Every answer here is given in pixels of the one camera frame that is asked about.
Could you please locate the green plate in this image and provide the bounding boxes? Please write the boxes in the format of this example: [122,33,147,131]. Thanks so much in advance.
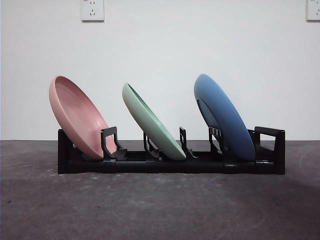
[121,82,187,161]

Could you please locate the blue plate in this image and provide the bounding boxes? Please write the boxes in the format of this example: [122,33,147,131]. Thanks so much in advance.
[193,73,256,162]

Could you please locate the pink plate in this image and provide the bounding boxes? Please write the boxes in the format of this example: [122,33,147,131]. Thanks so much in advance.
[48,75,118,160]

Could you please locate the black plastic dish rack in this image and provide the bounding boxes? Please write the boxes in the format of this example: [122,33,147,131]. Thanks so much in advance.
[57,126,286,175]

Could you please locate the white wall socket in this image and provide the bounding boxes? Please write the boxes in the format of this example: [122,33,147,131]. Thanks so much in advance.
[81,0,105,23]
[306,0,320,22]

